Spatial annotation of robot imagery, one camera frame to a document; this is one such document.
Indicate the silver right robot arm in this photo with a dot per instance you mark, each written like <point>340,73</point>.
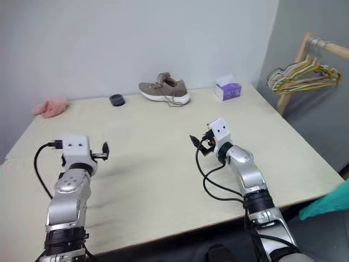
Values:
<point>251,174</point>

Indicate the black round container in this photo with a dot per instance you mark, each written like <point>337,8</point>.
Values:
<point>117,100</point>

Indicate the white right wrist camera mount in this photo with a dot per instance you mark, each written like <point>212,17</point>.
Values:
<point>221,131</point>

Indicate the purple and white tissue box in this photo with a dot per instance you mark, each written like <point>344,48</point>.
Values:
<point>230,91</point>

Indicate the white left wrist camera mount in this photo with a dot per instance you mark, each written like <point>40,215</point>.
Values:
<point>76,144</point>

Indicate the wooden clothes rack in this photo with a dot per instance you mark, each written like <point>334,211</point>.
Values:
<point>283,105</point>

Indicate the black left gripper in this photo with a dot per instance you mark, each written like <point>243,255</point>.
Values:
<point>97,156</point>

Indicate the taupe sneaker with white sole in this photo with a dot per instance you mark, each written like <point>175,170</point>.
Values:
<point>163,88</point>

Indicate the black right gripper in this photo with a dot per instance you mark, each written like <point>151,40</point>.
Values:
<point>207,136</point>

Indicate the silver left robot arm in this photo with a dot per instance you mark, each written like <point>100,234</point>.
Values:
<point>68,202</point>

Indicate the green shorts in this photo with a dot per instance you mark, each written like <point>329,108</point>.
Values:
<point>327,203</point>

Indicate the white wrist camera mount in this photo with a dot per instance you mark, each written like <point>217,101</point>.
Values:
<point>76,144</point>
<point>221,131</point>

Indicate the pink fluffy slipper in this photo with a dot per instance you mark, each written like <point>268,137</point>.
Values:
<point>51,107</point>

